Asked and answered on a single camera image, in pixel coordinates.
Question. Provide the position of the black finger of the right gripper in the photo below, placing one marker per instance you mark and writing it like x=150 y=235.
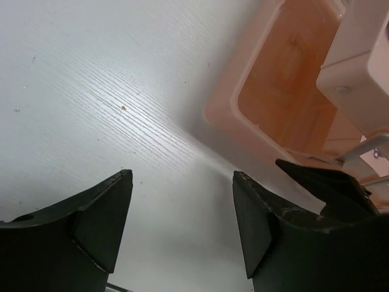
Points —
x=347 y=203

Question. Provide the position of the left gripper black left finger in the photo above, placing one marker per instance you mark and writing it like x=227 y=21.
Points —
x=72 y=245

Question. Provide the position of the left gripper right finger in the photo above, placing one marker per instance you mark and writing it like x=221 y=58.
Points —
x=288 y=248

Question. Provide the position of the pink plastic toolbox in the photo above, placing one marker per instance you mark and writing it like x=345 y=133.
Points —
x=308 y=83

